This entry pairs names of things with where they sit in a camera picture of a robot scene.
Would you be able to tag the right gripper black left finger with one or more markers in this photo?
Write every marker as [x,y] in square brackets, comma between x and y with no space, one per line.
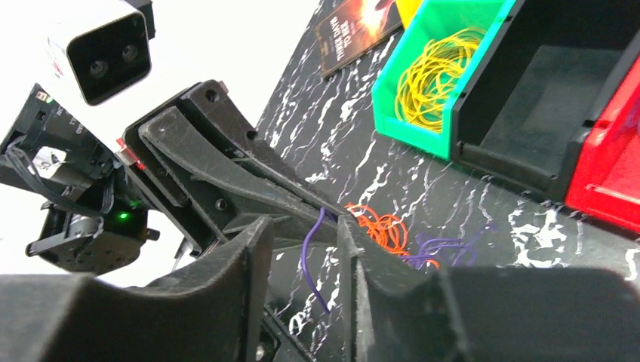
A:
[209,310]

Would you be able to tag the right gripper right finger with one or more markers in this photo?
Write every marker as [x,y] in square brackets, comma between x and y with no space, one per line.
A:
[392,312]

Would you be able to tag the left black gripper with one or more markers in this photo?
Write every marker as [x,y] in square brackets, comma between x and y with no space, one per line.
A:
[212,174]

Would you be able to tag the black plastic bin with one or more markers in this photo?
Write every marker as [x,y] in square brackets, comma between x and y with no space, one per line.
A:
[539,89]

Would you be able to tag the red plastic bin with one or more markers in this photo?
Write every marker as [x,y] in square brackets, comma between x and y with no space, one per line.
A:
[605,183]

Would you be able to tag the green plastic bin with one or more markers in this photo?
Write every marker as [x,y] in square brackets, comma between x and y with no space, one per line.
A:
[428,71]

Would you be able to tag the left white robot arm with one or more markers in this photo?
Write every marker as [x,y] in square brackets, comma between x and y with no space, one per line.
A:
[96,215]

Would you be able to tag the dark paperback book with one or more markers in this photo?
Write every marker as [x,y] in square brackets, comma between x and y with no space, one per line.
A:
[352,29]

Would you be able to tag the yellow plastic bin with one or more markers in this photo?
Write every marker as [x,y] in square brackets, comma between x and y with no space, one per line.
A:
[407,10]

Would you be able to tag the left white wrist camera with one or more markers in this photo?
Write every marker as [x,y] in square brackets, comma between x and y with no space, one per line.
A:
[92,50]

